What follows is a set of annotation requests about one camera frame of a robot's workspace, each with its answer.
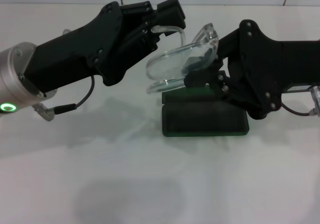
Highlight left gripper cable with plugs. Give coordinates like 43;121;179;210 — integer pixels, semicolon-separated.
31;75;96;122

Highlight green glasses case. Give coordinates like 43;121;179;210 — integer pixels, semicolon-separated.
161;87;251;137

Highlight right gripper cable with plugs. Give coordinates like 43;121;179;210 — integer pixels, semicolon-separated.
281;84;320;117

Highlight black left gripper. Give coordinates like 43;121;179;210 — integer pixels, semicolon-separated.
18;1;166;87

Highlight gripper cable with plugs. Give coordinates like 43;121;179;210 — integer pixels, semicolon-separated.
281;84;320;117
31;75;96;122

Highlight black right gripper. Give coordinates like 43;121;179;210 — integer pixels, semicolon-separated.
183;19;320;121

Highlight clear plastic glasses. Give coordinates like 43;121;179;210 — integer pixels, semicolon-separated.
145;22;221;95

